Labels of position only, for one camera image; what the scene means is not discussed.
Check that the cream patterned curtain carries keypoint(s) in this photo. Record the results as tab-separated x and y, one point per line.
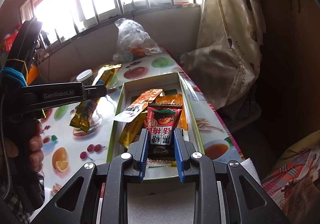
230	26

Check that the orange box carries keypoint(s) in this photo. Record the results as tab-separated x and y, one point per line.
33	75

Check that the red black candy packet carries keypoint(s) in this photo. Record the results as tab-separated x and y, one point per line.
163	118

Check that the clear plastic bag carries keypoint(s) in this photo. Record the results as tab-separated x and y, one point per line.
135	36

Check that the long gold snack packet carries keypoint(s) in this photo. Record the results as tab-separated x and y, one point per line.
86	111

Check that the person's left hand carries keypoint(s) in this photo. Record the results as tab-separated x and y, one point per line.
35	143

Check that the teal cloth band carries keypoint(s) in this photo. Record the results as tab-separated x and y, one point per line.
12	76

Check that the white pink snack packet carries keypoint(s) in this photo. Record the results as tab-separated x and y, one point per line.
160	163

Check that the colourful patterned bedding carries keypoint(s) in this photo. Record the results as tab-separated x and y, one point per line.
295	176

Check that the person's left forearm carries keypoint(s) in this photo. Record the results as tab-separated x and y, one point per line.
12	194

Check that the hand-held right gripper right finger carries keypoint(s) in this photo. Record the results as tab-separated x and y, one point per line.
178	153

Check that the green lid jar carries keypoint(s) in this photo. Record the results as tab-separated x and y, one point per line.
114	81

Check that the white foam sheet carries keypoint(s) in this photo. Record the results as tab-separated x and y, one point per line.
160	204

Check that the orange white snack packet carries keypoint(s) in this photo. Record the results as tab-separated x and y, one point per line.
140	106

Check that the brown wooden wardrobe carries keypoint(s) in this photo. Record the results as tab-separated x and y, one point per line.
292	51

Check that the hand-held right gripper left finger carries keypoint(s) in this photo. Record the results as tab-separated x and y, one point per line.
144	153

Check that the silver lid dark jar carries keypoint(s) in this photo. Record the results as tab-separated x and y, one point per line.
85	75

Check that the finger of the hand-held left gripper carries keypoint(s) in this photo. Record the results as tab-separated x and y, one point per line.
65	106
96	90

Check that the green cardboard box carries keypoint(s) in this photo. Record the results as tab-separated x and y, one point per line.
193	126

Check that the yellow orange snack packet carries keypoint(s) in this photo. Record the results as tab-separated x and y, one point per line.
172	101

